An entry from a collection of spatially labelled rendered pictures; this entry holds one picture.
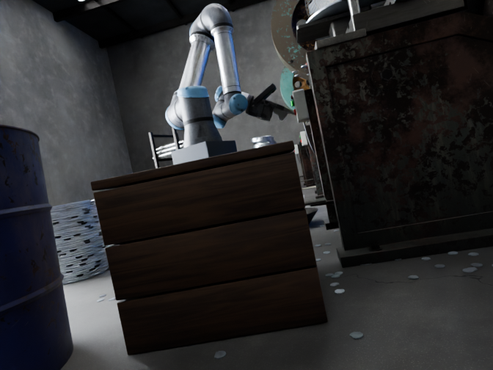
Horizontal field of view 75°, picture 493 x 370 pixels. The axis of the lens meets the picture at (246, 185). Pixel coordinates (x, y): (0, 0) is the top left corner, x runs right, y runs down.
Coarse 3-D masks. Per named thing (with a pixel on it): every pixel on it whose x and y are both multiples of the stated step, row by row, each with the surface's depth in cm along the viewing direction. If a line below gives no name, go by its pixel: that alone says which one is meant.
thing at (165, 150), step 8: (152, 136) 338; (160, 136) 348; (168, 136) 359; (176, 136) 322; (152, 144) 337; (168, 144) 338; (176, 144) 322; (160, 152) 341; (168, 152) 333; (160, 160) 343; (168, 160) 353
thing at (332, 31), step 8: (360, 8) 109; (368, 8) 109; (336, 16) 110; (344, 16) 110; (304, 24) 112; (312, 24) 112; (320, 24) 113; (328, 24) 114; (336, 24) 112; (344, 24) 112; (296, 32) 116; (304, 32) 117; (312, 32) 118; (320, 32) 120; (328, 32) 121; (336, 32) 113; (344, 32) 112; (296, 40) 125; (304, 40) 125
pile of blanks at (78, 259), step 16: (64, 208) 139; (80, 208) 143; (96, 208) 151; (64, 224) 139; (80, 224) 143; (96, 224) 149; (64, 240) 141; (80, 240) 142; (96, 240) 148; (64, 256) 139; (80, 256) 144; (96, 256) 146; (64, 272) 139; (80, 272) 141; (96, 272) 145
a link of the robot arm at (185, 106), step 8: (184, 88) 120; (192, 88) 120; (200, 88) 121; (184, 96) 120; (192, 96) 119; (200, 96) 120; (208, 96) 124; (176, 104) 127; (184, 104) 121; (192, 104) 119; (200, 104) 120; (208, 104) 123; (176, 112) 128; (184, 112) 121; (192, 112) 120; (200, 112) 120; (208, 112) 122; (184, 120) 122
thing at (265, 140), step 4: (264, 136) 434; (268, 136) 430; (252, 140) 415; (256, 140) 411; (260, 140) 408; (264, 140) 411; (268, 140) 411; (272, 140) 414; (256, 144) 419; (260, 144) 412; (264, 144) 410; (268, 144) 410; (272, 144) 412
